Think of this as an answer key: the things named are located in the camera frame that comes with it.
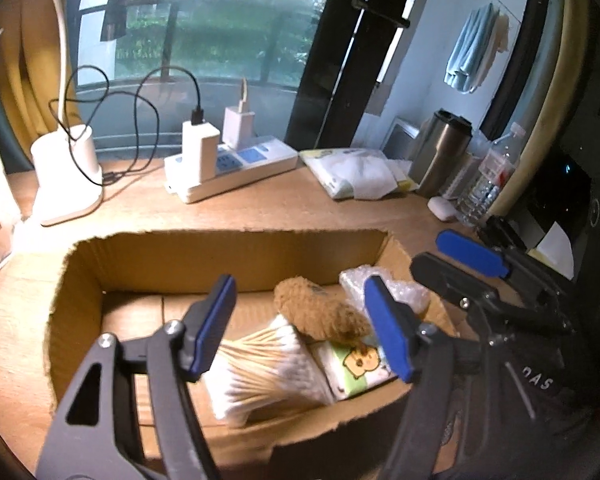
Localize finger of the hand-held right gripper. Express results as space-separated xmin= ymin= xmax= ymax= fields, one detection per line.
xmin=411 ymin=252 xmax=567 ymax=337
xmin=436 ymin=229 xmax=567 ymax=312

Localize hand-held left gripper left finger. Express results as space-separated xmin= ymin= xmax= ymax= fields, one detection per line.
xmin=35 ymin=274 xmax=238 ymax=480

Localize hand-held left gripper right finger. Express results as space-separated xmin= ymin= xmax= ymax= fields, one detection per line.
xmin=364 ymin=275 xmax=487 ymax=480

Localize bear print tissue pack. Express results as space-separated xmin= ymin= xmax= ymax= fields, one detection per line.
xmin=310 ymin=339 xmax=400 ymax=402

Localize clear bubble wrap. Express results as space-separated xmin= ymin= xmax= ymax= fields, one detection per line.
xmin=338 ymin=264 xmax=431 ymax=322

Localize bag of cotton swabs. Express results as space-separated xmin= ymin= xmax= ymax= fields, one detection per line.
xmin=202 ymin=315 xmax=334 ymax=427

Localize brown plush toy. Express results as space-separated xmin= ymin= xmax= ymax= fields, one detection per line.
xmin=273 ymin=276 xmax=374 ymax=347

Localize cardboard box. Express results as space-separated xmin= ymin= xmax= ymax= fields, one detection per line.
xmin=44 ymin=229 xmax=462 ymax=463

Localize white earbud case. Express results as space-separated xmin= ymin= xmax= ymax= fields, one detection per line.
xmin=427 ymin=196 xmax=457 ymax=222

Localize clear water bottle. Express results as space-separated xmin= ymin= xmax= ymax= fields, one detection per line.
xmin=456 ymin=122 xmax=526 ymax=227

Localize clear plastic container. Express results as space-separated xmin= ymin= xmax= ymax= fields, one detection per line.
xmin=440 ymin=149 xmax=487 ymax=199

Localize yellow tissue box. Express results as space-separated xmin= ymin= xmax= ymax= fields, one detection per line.
xmin=526 ymin=222 xmax=577 ymax=282

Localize steel travel tumbler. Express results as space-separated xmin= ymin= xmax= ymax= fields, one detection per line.
xmin=408 ymin=108 xmax=474 ymax=197

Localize white wipes pack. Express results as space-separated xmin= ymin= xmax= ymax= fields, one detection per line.
xmin=299 ymin=147 xmax=417 ymax=202

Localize white power strip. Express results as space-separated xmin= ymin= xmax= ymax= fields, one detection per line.
xmin=163 ymin=141 xmax=299 ymax=205

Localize large white charger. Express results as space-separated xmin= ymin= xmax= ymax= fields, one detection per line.
xmin=181 ymin=120 xmax=222 ymax=184

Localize hanging blue towel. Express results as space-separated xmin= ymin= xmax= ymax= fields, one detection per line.
xmin=443 ymin=3 xmax=501 ymax=94

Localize small white charger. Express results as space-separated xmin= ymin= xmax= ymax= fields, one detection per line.
xmin=223 ymin=106 xmax=256 ymax=150

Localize hanging beige garment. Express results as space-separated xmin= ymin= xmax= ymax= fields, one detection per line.
xmin=479 ymin=12 xmax=511 ymax=82

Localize white desk lamp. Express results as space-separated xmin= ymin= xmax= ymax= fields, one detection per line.
xmin=10 ymin=0 xmax=104 ymax=227

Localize balcony railing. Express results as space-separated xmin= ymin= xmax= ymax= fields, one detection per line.
xmin=77 ymin=0 xmax=326 ymax=92

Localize yellow curtain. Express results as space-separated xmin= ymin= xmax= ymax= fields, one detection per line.
xmin=0 ymin=0 xmax=62 ymax=173

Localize dark hanging garment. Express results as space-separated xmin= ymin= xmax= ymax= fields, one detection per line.
xmin=101 ymin=0 xmax=137 ymax=42

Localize black charging cable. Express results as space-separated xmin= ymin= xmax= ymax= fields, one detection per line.
xmin=57 ymin=66 xmax=202 ymax=187

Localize black sliding door frame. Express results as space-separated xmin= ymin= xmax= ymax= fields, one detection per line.
xmin=284 ymin=0 xmax=427 ymax=149

